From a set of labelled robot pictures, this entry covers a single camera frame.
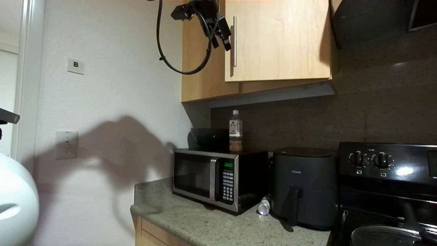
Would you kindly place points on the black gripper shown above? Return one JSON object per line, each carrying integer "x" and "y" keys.
{"x": 204, "y": 9}

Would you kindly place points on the wooden block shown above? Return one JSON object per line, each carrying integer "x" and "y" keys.
{"x": 281, "y": 41}

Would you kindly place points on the clear bottle with brown liquid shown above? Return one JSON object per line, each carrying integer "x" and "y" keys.
{"x": 234, "y": 131}

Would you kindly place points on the black container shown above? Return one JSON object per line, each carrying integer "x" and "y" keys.
{"x": 206, "y": 141}

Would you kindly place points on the black steel microwave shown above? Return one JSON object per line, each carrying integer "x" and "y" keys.
{"x": 195, "y": 177}

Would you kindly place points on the white thermostat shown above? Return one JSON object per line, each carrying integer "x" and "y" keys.
{"x": 75, "y": 65}

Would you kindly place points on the dark grey air fryer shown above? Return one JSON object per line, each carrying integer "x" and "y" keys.
{"x": 304, "y": 191}

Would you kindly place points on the small clear plastic bottle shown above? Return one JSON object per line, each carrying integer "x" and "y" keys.
{"x": 263, "y": 208}

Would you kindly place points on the black stove knob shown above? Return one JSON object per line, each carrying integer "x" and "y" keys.
{"x": 357, "y": 158}
{"x": 381, "y": 160}

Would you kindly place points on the black electric stove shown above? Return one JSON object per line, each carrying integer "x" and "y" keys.
{"x": 386, "y": 191}

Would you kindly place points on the large steel pan lid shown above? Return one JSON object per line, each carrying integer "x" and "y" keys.
{"x": 382, "y": 236}

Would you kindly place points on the black frying pan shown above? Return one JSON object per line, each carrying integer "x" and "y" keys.
{"x": 409, "y": 213}

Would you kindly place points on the white rounded object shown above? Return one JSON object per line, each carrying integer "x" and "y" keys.
{"x": 15, "y": 199}

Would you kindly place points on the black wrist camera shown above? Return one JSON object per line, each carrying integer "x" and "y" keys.
{"x": 180, "y": 11}

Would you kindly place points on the wooden wall cabinet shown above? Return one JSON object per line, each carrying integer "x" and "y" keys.
{"x": 202, "y": 82}

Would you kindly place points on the white light switch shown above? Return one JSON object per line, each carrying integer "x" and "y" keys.
{"x": 65, "y": 145}

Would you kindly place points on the white door frame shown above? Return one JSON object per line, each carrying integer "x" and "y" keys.
{"x": 27, "y": 68}

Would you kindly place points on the black bracket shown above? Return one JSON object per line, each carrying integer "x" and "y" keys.
{"x": 8, "y": 116}

